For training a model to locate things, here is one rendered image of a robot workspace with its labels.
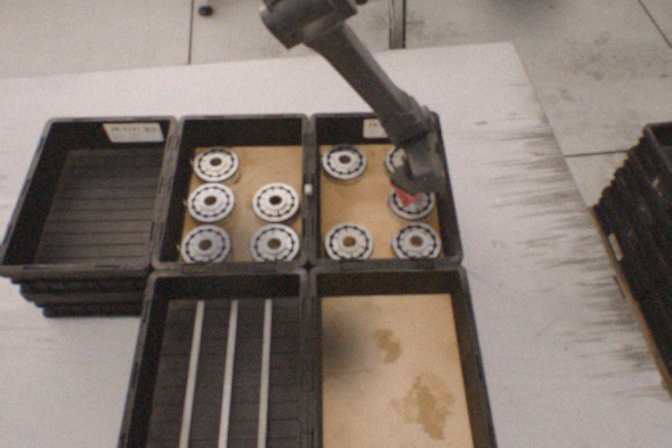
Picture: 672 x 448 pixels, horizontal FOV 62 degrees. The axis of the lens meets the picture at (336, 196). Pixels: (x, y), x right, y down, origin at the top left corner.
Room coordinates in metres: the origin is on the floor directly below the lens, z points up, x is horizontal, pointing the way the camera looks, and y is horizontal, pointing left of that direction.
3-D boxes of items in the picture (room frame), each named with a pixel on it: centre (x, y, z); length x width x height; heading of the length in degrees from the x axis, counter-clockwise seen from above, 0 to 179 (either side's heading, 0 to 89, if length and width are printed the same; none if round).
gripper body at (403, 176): (0.72, -0.17, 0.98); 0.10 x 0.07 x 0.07; 137
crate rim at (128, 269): (0.70, 0.51, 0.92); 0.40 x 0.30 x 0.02; 1
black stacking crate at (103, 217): (0.70, 0.51, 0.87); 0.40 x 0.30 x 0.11; 1
